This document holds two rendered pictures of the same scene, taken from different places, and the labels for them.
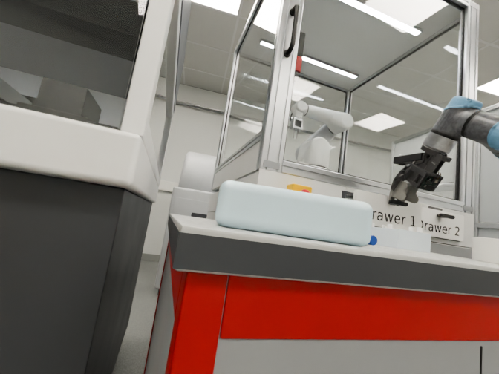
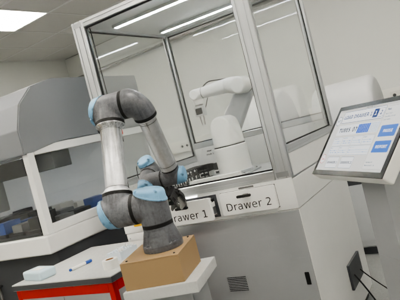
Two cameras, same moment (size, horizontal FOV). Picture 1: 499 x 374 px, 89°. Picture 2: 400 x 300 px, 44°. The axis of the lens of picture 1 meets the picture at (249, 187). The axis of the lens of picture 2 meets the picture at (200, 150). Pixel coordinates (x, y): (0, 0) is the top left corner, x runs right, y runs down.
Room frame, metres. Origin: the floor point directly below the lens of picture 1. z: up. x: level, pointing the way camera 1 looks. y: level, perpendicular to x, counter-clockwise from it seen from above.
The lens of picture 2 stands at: (-0.71, -2.38, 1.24)
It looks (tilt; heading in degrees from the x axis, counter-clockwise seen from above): 2 degrees down; 46
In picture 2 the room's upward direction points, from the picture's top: 14 degrees counter-clockwise
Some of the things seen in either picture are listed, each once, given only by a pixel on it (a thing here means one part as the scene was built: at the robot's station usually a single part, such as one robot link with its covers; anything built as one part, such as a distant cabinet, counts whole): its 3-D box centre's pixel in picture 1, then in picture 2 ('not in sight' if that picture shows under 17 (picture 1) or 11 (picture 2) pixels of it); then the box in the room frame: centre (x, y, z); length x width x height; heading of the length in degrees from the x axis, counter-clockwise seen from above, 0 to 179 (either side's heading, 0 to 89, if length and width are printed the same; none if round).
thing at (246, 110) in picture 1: (247, 78); not in sight; (1.28, 0.10, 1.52); 0.87 x 0.01 x 0.86; 17
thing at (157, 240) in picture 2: not in sight; (160, 234); (0.40, -0.89, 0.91); 0.15 x 0.15 x 0.10
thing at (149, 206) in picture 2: not in sight; (150, 204); (0.39, -0.89, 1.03); 0.13 x 0.12 x 0.14; 122
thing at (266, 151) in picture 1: (324, 111); (212, 89); (1.42, -0.37, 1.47); 1.02 x 0.95 x 1.04; 107
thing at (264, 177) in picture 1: (313, 212); (238, 187); (1.42, -0.37, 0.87); 1.02 x 0.95 x 0.14; 107
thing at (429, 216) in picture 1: (436, 223); (248, 200); (1.04, -0.78, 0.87); 0.29 x 0.02 x 0.11; 107
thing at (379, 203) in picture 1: (387, 212); (187, 212); (0.89, -0.49, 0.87); 0.29 x 0.02 x 0.11; 107
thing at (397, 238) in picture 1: (390, 237); (122, 252); (0.58, -0.33, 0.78); 0.12 x 0.08 x 0.04; 15
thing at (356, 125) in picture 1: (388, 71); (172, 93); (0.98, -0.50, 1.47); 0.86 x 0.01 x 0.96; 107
